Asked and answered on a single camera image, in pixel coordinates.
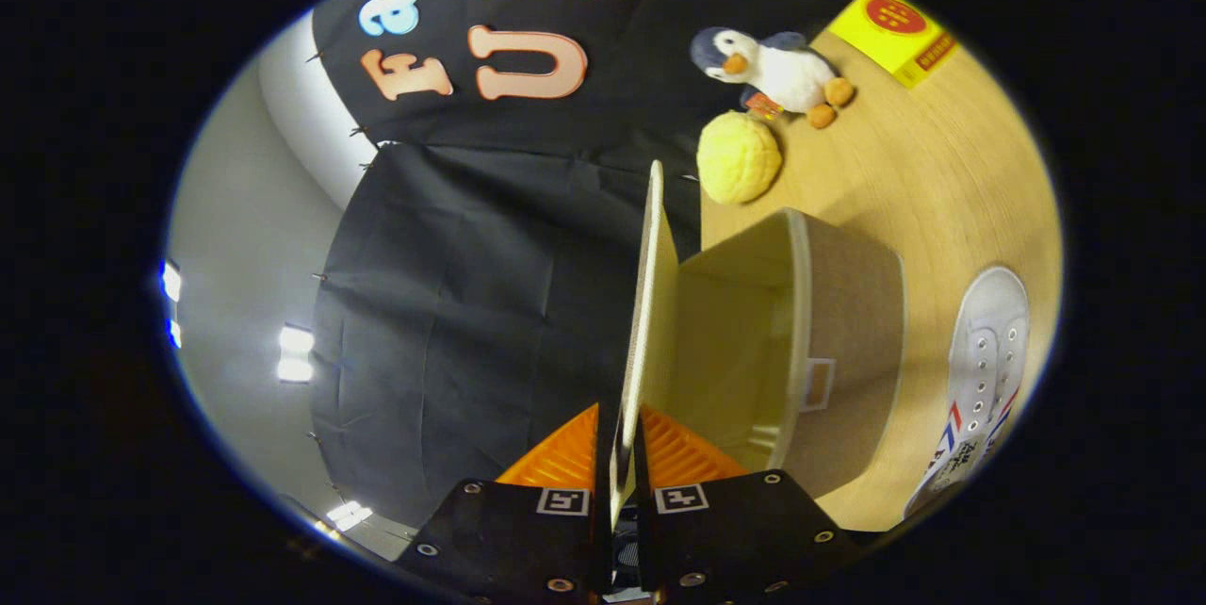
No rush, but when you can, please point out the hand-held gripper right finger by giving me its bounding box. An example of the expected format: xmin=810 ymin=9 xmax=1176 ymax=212
xmin=633 ymin=404 xmax=858 ymax=605

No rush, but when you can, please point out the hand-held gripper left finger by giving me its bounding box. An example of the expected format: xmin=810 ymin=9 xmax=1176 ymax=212
xmin=396 ymin=402 xmax=611 ymax=605

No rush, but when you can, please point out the beige fabric storage box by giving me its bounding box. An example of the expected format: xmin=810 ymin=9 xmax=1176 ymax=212
xmin=608 ymin=160 xmax=907 ymax=531

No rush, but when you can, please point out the white canvas shoe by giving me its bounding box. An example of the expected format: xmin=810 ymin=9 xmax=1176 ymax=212
xmin=903 ymin=266 xmax=1031 ymax=519

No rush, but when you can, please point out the yellow round plush toy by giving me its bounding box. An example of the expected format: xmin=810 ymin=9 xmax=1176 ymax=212
xmin=696 ymin=110 xmax=784 ymax=206

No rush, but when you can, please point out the penguin plush toy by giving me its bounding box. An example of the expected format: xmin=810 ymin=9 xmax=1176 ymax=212
xmin=690 ymin=25 xmax=856 ymax=130

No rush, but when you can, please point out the yellow book with red circle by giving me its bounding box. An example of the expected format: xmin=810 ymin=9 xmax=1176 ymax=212
xmin=827 ymin=0 xmax=959 ymax=90

